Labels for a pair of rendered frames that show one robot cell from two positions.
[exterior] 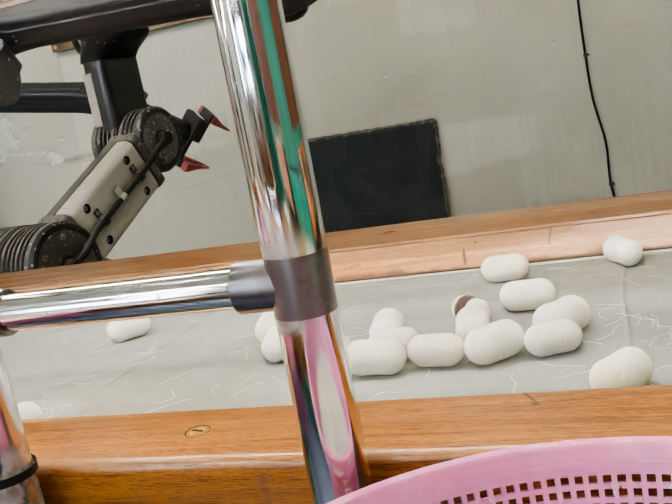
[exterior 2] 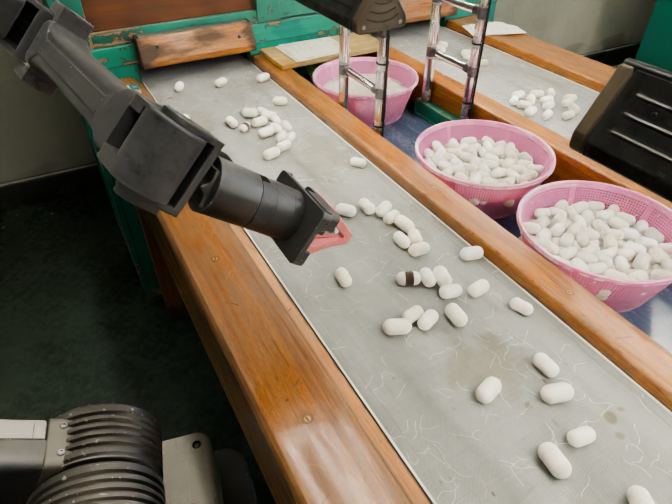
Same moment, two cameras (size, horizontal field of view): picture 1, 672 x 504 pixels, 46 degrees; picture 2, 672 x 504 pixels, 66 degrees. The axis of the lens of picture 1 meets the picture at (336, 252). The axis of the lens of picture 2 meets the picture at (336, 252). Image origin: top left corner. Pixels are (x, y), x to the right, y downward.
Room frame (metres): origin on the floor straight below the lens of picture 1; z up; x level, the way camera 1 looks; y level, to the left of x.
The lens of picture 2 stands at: (1.12, 0.76, 1.26)
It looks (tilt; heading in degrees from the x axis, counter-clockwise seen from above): 40 degrees down; 222
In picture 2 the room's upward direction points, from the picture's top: straight up
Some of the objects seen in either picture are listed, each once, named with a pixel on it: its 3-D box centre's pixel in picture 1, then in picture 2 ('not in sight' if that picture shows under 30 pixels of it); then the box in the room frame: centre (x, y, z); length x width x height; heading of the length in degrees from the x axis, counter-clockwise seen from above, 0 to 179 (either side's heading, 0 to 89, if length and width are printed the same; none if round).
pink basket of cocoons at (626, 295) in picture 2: not in sight; (595, 248); (0.36, 0.64, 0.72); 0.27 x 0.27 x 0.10
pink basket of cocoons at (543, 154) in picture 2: not in sight; (479, 170); (0.27, 0.37, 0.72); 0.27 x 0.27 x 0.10
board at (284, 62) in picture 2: not in sight; (324, 49); (0.06, -0.25, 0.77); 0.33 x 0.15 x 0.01; 161
